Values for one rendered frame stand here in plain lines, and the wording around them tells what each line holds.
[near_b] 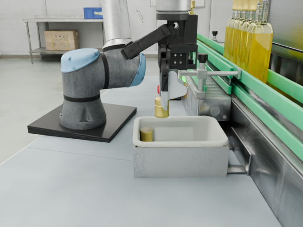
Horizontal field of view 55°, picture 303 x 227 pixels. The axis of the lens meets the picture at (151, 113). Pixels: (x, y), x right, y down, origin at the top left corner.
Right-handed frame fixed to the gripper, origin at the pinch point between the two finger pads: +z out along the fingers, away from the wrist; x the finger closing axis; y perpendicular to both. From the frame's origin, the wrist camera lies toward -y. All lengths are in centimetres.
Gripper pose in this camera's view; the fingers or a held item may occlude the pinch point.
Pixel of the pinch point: (162, 102)
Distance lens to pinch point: 69.0
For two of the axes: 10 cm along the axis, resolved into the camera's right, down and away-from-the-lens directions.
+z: 0.0, 9.4, 3.5
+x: -0.3, -3.5, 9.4
